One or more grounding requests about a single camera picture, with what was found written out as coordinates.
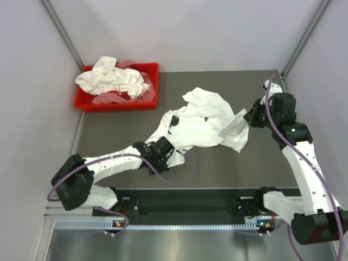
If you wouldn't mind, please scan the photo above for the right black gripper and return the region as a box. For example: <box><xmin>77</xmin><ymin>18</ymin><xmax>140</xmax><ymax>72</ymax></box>
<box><xmin>244</xmin><ymin>98</ymin><xmax>278</xmax><ymax>129</ymax></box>

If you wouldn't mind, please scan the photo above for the white t shirt with print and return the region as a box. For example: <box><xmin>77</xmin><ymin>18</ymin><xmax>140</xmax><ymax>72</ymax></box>
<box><xmin>146</xmin><ymin>87</ymin><xmax>249</xmax><ymax>153</ymax></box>

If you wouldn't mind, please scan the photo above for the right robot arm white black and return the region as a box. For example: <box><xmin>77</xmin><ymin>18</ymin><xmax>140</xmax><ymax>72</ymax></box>
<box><xmin>244</xmin><ymin>93</ymin><xmax>347</xmax><ymax>245</ymax></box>

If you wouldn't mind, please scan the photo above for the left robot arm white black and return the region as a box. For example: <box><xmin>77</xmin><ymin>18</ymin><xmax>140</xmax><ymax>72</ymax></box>
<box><xmin>51</xmin><ymin>137</ymin><xmax>175</xmax><ymax>216</ymax></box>

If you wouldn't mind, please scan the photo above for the pink t shirt in bin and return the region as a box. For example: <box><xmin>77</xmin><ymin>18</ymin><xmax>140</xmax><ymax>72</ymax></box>
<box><xmin>92</xmin><ymin>61</ymin><xmax>155</xmax><ymax>104</ymax></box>

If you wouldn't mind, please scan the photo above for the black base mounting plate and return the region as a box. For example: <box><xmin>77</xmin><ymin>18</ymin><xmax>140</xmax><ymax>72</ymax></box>
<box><xmin>91</xmin><ymin>194</ymin><xmax>275</xmax><ymax>219</ymax></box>

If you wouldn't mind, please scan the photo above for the red plastic bin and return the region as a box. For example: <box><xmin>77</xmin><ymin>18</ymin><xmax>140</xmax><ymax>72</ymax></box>
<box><xmin>74</xmin><ymin>63</ymin><xmax>159</xmax><ymax>113</ymax></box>

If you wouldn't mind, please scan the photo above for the white t shirt in bin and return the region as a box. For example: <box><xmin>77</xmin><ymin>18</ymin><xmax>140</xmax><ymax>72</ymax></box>
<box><xmin>75</xmin><ymin>56</ymin><xmax>150</xmax><ymax>98</ymax></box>

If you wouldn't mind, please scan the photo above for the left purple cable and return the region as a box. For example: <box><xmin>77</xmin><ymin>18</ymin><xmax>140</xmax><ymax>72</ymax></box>
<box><xmin>46</xmin><ymin>152</ymin><xmax>197</xmax><ymax>237</ymax></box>

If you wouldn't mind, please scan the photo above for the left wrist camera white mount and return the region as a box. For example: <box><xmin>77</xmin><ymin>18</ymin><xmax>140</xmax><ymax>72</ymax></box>
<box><xmin>167</xmin><ymin>151</ymin><xmax>185</xmax><ymax>168</ymax></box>

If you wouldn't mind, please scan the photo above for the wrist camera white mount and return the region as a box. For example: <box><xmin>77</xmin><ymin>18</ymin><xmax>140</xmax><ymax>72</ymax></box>
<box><xmin>167</xmin><ymin>151</ymin><xmax>185</xmax><ymax>168</ymax></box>
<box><xmin>260</xmin><ymin>80</ymin><xmax>283</xmax><ymax>105</ymax></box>

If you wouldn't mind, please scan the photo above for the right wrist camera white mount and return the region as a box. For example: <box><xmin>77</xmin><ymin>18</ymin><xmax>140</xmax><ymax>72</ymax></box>
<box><xmin>260</xmin><ymin>80</ymin><xmax>283</xmax><ymax>105</ymax></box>

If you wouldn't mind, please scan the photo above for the grey slotted cable duct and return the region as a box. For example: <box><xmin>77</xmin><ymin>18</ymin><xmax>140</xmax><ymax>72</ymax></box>
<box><xmin>54</xmin><ymin>219</ymin><xmax>272</xmax><ymax>231</ymax></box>

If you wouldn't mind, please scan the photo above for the aluminium extrusion rail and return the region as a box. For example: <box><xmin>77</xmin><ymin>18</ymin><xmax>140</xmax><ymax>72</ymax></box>
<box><xmin>44</xmin><ymin>206</ymin><xmax>92</xmax><ymax>218</ymax></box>

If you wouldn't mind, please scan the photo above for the right corner aluminium post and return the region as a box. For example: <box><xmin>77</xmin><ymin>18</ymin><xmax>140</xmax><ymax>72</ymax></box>
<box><xmin>280</xmin><ymin>0</ymin><xmax>333</xmax><ymax>79</ymax></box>

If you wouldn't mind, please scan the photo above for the corner aluminium post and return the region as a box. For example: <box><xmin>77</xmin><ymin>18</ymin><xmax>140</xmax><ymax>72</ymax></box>
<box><xmin>39</xmin><ymin>0</ymin><xmax>84</xmax><ymax>70</ymax></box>
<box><xmin>280</xmin><ymin>0</ymin><xmax>333</xmax><ymax>79</ymax></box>

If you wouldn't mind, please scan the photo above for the left corner aluminium post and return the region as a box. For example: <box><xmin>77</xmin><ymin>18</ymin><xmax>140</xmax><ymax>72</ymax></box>
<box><xmin>39</xmin><ymin>0</ymin><xmax>84</xmax><ymax>70</ymax></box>

